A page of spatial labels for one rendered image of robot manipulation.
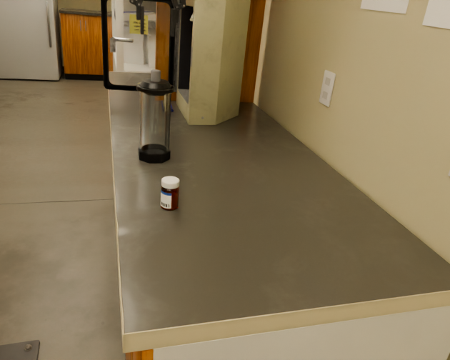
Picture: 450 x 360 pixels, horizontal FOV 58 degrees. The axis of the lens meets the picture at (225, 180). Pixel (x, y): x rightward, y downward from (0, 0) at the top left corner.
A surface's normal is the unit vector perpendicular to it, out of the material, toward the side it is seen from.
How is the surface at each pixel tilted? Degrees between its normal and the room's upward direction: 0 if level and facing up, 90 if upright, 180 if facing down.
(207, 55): 90
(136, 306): 1
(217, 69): 90
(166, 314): 0
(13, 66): 90
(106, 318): 0
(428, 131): 90
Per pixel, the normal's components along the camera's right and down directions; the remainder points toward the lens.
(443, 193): -0.96, 0.04
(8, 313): 0.09, -0.90
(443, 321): 0.26, 0.43
